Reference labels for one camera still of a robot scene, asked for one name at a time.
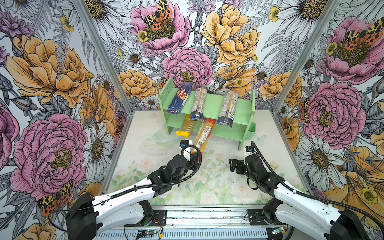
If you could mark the red spaghetti bag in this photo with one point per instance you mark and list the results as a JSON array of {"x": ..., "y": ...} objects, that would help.
[{"x": 204, "y": 133}]

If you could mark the aluminium left corner post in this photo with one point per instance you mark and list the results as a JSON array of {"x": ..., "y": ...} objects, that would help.
[{"x": 94, "y": 36}]

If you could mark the yellow spaghetti bag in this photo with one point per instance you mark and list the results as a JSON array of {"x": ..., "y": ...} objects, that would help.
[{"x": 186, "y": 128}]

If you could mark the green two-tier shelf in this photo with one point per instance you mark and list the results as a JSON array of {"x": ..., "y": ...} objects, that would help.
[{"x": 238, "y": 113}]

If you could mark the aluminium front rail base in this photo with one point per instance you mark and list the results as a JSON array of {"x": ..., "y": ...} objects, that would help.
[{"x": 224, "y": 222}]

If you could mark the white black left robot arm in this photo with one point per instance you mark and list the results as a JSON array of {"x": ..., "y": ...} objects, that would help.
[{"x": 89, "y": 215}]

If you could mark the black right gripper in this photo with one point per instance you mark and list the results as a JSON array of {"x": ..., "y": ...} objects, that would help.
[{"x": 240, "y": 164}]

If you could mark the aluminium corner post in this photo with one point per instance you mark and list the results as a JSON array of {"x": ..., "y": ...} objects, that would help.
[
  {"x": 323, "y": 22},
  {"x": 94, "y": 36}
]

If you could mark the green circuit board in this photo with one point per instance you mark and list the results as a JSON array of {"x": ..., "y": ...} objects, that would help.
[{"x": 145, "y": 233}]

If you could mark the clear labelled spaghetti bag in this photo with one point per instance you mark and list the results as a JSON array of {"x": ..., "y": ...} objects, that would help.
[{"x": 227, "y": 113}]

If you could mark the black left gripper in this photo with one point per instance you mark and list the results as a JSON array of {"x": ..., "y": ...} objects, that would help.
[{"x": 194, "y": 157}]

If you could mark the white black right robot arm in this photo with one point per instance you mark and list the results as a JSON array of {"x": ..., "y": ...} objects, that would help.
[{"x": 289, "y": 206}]

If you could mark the blue Barilla spaghetti box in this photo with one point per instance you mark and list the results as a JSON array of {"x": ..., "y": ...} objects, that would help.
[{"x": 180, "y": 98}]

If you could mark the aluminium right corner post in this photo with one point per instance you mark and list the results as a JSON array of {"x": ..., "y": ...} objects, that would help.
[{"x": 323, "y": 22}]

